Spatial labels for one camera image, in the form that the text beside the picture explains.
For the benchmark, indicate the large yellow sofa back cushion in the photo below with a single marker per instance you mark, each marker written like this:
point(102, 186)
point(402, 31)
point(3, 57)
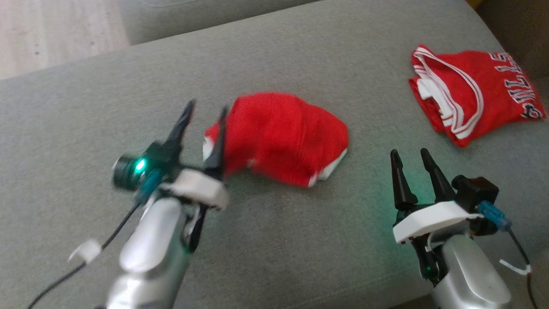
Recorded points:
point(523, 25)

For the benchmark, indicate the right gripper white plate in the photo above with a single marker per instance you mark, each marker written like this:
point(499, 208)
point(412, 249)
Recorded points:
point(433, 216)

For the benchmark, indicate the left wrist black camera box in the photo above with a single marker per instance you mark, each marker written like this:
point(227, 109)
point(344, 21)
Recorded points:
point(162, 156)

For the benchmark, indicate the yellow and grey sofa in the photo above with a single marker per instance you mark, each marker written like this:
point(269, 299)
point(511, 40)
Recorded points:
point(300, 240)

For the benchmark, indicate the red shorts white trim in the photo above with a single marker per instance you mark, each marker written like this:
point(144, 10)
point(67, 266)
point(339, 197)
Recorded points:
point(283, 133)

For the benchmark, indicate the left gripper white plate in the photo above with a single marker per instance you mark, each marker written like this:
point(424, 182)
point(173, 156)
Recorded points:
point(199, 189)

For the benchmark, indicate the red white jersey shirt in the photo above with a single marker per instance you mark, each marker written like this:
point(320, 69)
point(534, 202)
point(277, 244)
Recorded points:
point(472, 86)

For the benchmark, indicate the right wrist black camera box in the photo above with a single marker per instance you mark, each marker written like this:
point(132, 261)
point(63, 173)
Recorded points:
point(476, 191)

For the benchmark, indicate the long grey sofa seat cushion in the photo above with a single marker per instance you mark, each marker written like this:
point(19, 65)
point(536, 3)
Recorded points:
point(193, 17)

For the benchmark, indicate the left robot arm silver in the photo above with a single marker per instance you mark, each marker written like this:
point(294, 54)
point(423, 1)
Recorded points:
point(150, 249)

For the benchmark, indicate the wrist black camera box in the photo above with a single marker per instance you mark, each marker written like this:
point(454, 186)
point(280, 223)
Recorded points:
point(476, 191)
point(162, 156)

